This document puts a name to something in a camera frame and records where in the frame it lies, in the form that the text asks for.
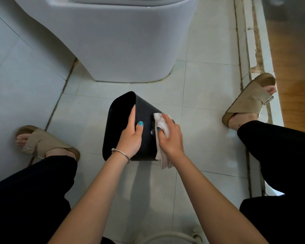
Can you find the person's black trousers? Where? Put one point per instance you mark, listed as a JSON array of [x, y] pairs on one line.
[[282, 157]]

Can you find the white door threshold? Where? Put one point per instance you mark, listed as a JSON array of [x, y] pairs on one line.
[[254, 35]]

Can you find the white cleaning cloth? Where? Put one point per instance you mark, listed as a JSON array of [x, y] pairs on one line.
[[160, 121]]

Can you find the person's right beige sandal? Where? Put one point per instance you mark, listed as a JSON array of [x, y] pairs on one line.
[[249, 99]]

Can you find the person's beige sandal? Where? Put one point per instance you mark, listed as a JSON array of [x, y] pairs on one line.
[[43, 142], [249, 99]]

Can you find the person's right hand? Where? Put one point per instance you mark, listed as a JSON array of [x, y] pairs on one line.
[[171, 144]]

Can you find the person's left hand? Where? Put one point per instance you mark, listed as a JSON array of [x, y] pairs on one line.
[[129, 142]]

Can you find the white toilet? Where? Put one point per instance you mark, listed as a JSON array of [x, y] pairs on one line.
[[117, 43]]

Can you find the person's left beige sandal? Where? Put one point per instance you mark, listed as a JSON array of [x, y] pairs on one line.
[[43, 142]]

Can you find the person's right forearm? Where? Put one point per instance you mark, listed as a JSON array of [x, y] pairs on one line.
[[218, 203]]

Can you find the black plastic waste bin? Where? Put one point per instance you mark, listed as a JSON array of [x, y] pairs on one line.
[[119, 119]]

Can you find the person's left forearm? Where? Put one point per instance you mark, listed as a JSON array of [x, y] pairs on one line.
[[89, 203]]

